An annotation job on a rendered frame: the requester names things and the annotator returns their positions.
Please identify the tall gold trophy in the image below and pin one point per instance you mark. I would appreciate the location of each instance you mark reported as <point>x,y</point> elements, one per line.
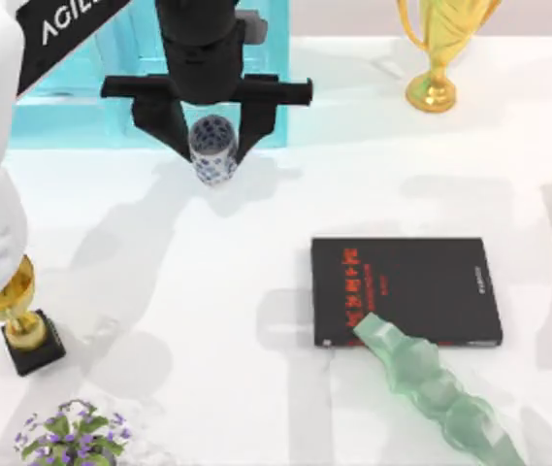
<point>443,39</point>

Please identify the grey camera box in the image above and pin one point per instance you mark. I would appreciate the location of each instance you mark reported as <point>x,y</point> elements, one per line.
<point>253,26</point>

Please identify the black book with red print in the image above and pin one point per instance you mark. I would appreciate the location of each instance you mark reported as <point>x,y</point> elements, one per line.
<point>411,291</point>

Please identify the purple flowering potted plant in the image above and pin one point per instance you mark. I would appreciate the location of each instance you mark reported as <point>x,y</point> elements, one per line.
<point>74,434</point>

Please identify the blue and white patterned cup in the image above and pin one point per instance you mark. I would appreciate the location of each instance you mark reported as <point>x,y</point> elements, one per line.
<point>210,150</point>

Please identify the gold trophy with black base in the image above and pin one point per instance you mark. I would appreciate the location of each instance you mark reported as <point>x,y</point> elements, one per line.
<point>23,310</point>

